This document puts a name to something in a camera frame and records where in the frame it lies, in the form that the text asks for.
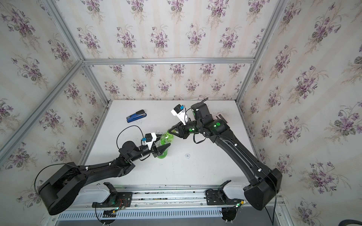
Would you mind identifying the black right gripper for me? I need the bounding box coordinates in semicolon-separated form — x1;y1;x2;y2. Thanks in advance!
168;119;204;140

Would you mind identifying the green plastic bottle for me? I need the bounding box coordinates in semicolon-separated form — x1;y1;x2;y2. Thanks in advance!
158;132;174;159

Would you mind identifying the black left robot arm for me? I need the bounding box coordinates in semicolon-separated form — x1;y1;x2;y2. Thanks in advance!
38;141;171;216

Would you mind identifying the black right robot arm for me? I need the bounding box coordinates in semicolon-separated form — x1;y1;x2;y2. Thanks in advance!
168;102;282;211

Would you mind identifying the blue black stapler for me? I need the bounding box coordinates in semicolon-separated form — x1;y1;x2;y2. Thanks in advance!
126;110;147;123

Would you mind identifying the pink calculator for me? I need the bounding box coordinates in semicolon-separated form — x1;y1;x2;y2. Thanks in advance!
216;114;228;124

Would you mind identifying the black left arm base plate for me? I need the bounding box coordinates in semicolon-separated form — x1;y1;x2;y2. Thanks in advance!
92;182;133;210

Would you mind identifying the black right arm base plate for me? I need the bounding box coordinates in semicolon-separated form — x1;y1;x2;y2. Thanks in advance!
205;180;245;207

